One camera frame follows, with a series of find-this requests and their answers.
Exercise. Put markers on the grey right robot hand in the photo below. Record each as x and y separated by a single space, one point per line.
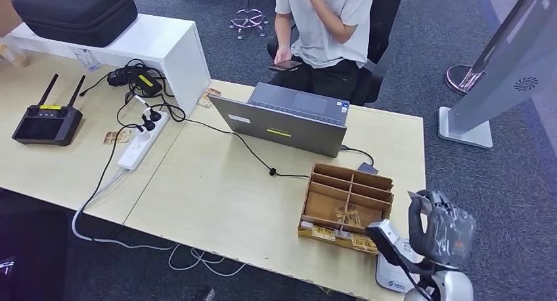
448 233

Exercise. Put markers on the person's right hand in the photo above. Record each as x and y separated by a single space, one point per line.
283 55

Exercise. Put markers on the dark smartphone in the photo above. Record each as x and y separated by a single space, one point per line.
285 65

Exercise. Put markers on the person's left forearm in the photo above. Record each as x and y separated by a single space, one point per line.
330 16

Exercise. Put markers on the person's right forearm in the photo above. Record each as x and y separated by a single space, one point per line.
283 37

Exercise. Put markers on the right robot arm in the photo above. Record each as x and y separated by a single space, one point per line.
452 288

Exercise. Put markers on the person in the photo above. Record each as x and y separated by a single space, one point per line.
313 51

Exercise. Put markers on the gold patterned card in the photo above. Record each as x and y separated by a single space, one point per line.
209 98
350 216
363 243
117 137
324 233

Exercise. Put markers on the chrome stool base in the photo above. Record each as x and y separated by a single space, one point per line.
248 15

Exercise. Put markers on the grey laptop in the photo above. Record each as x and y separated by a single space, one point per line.
283 129

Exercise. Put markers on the small white tag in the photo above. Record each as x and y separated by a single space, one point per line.
307 224
344 234

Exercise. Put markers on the small grey usb device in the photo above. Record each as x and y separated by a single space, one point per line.
367 167

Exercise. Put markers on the black office chair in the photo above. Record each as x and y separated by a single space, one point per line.
385 20

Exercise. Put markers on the wooden compartment organizer box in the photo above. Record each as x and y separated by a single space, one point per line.
326 205

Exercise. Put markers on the white desk shelf riser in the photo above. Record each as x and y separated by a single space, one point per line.
148 37

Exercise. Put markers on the black adapter with yellow label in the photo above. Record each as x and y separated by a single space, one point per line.
146 82

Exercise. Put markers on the black power plug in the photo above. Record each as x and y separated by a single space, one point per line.
149 125
155 115

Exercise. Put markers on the chrome stanchion base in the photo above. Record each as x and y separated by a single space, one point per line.
457 77

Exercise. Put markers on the small black power adapter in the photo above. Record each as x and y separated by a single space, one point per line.
118 77

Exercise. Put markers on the white power strip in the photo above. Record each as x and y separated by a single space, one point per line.
135 153

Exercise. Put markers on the grey kiosk display panel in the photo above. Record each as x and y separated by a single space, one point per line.
513 59

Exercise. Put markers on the black carrying case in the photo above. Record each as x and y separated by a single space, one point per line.
74 11

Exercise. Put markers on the black remote controller with antennas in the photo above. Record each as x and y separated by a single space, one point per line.
48 125

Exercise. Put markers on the beige drink cup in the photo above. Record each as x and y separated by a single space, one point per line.
15 55

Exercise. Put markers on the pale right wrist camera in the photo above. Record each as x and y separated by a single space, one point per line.
385 231

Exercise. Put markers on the white kiosk base plate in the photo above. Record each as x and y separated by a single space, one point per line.
474 138

